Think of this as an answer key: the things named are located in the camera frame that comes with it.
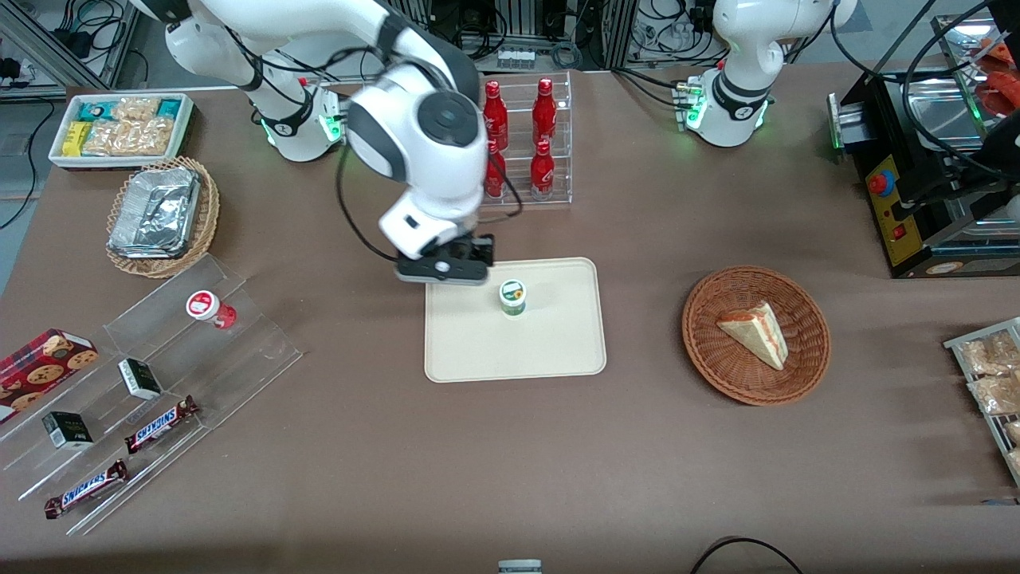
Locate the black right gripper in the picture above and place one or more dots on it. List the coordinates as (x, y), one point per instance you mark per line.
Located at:
(470, 248)

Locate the green yogurt cup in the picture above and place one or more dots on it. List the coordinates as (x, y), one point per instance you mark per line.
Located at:
(514, 296)

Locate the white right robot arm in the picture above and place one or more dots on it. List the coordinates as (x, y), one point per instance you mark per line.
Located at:
(430, 159)

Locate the cream plastic tray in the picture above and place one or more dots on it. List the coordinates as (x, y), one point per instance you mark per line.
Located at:
(510, 351)

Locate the red cola bottle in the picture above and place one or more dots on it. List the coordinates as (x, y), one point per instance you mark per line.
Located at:
(496, 179)
(496, 119)
(542, 175)
(544, 115)

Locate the clear acrylic bottle rack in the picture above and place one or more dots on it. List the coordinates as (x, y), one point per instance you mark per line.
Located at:
(519, 183)

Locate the white power strip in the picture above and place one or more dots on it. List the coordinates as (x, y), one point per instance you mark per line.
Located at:
(516, 58)

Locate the clear acrylic stepped display stand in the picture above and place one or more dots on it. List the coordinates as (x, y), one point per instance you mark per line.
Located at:
(255, 351)

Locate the red yogurt cup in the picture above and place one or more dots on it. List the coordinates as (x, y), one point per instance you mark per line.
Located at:
(203, 304)

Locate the brown round wicker basket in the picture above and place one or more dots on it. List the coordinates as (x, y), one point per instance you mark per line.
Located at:
(717, 367)

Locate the light wicker basket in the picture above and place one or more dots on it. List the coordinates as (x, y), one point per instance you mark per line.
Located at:
(159, 267)

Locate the stacked foil trays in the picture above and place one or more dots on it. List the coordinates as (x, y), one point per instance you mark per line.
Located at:
(155, 211)

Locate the wrapped triangle sandwich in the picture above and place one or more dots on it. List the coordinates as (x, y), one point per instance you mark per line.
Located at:
(761, 335)

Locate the grey device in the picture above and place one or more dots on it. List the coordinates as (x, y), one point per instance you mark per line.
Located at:
(519, 568)

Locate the teal snack packet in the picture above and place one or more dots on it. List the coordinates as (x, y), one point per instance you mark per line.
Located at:
(97, 110)
(169, 108)

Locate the small black box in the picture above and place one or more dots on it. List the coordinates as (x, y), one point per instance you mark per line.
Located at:
(68, 430)
(139, 379)

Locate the Snickers chocolate bar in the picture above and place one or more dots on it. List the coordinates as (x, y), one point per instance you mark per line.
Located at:
(159, 425)
(84, 489)

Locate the clear bag of crackers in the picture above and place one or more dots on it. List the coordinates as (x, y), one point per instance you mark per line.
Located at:
(137, 108)
(131, 137)

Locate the white plastic bin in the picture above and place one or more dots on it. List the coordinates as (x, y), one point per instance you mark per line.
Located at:
(111, 163)

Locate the yellow snack packet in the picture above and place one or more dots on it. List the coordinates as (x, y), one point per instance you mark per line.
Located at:
(76, 138)

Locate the red plaid cookie box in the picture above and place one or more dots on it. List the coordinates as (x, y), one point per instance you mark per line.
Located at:
(40, 371)

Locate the black toaster machine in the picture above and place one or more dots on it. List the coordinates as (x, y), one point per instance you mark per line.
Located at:
(892, 219)

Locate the steel pan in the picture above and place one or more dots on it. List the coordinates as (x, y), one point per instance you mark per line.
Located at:
(940, 112)

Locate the clear bagged snack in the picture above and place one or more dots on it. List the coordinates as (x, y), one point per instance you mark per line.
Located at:
(1014, 432)
(996, 393)
(988, 355)
(1015, 461)

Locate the orange red toy food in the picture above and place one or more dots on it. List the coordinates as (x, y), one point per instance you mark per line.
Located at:
(1004, 84)

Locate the blue tape strip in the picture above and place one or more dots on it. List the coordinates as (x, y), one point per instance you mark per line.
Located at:
(1000, 501)

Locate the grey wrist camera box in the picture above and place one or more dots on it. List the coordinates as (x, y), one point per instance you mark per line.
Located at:
(442, 275)

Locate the aluminium frame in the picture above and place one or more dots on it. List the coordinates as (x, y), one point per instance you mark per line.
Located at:
(48, 32)

